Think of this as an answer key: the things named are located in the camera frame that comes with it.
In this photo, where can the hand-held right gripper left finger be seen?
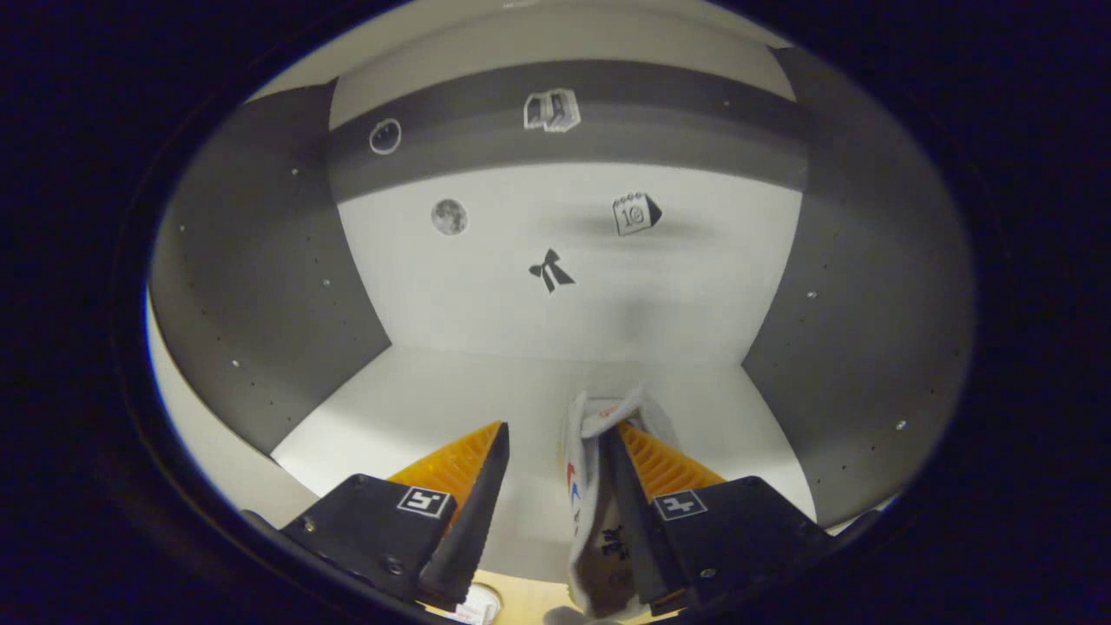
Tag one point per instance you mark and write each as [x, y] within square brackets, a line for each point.
[473, 521]

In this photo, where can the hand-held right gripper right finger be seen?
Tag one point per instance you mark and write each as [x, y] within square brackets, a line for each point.
[629, 521]

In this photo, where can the white shoe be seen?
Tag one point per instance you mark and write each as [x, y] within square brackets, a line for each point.
[482, 603]
[586, 503]

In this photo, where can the grey shoe cabinet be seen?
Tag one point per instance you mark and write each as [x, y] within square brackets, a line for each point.
[521, 304]

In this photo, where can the grey cabinet door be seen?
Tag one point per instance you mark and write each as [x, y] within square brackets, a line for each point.
[200, 434]

